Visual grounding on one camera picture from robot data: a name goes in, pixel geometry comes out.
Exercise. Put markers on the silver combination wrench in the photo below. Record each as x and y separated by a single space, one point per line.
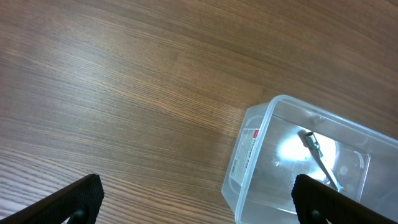
314 146

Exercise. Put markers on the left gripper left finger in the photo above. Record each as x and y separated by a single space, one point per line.
78 202

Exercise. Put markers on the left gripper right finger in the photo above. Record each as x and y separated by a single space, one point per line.
316 203

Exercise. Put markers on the clear plastic container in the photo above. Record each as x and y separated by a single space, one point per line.
270 152

